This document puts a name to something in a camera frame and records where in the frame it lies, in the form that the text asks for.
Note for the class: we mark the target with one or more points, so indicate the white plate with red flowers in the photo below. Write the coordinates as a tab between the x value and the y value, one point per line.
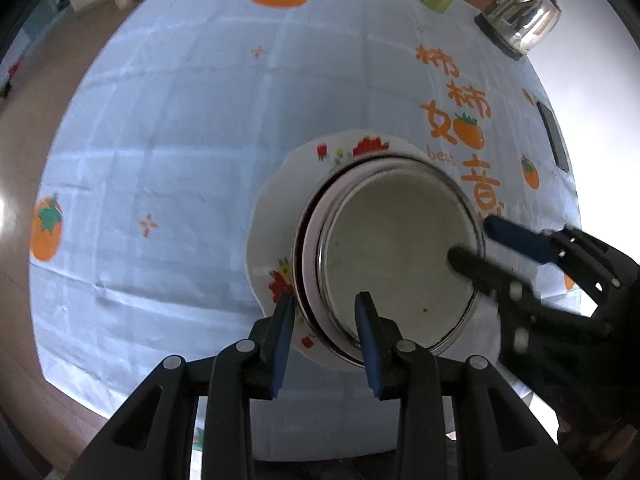
270	230

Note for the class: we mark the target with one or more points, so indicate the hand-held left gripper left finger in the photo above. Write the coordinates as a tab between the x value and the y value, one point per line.
282	345

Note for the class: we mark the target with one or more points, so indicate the stainless steel electric kettle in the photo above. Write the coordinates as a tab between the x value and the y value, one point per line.
522	17

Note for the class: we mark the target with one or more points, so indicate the small white bowl steel rim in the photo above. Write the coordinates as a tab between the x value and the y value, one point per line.
395	240

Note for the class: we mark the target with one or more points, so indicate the pink plastic bowl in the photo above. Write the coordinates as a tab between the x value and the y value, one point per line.
310	270

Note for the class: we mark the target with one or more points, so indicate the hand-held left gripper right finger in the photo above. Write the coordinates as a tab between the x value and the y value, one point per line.
367	345

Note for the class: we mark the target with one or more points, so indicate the light blue persimmon print tablecloth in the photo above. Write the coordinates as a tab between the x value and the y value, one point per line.
200	110

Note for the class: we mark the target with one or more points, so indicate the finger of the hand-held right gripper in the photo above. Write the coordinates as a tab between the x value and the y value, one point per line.
475	270
520	240

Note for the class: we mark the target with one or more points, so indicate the black smartphone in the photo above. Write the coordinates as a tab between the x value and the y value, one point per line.
552	135

